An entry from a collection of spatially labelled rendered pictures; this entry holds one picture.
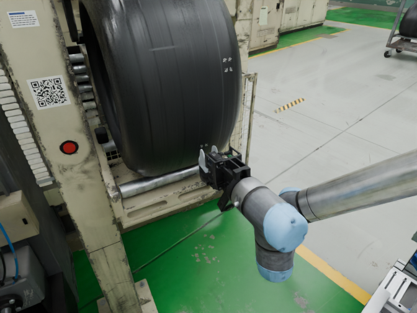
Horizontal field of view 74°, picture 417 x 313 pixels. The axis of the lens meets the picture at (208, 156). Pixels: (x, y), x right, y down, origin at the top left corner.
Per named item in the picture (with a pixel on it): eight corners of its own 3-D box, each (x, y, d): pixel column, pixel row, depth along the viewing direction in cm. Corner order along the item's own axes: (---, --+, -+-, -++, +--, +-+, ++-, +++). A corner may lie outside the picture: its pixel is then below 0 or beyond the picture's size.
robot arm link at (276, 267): (300, 249, 63) (301, 213, 58) (288, 292, 55) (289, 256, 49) (266, 240, 67) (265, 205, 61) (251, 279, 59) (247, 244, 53)
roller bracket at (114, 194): (116, 220, 82) (108, 195, 76) (94, 151, 111) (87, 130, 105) (126, 215, 83) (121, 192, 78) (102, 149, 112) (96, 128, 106)
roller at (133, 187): (115, 191, 87) (119, 202, 85) (113, 182, 84) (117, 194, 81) (213, 161, 100) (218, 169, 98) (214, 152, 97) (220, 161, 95)
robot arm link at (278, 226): (276, 265, 48) (275, 230, 44) (241, 226, 57) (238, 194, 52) (310, 244, 51) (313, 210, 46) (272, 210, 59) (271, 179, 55)
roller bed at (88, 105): (54, 136, 111) (25, 61, 93) (51, 120, 121) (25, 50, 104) (104, 125, 118) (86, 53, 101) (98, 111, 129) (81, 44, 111)
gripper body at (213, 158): (229, 144, 68) (259, 165, 58) (230, 173, 72) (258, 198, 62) (201, 152, 65) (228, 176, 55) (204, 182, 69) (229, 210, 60)
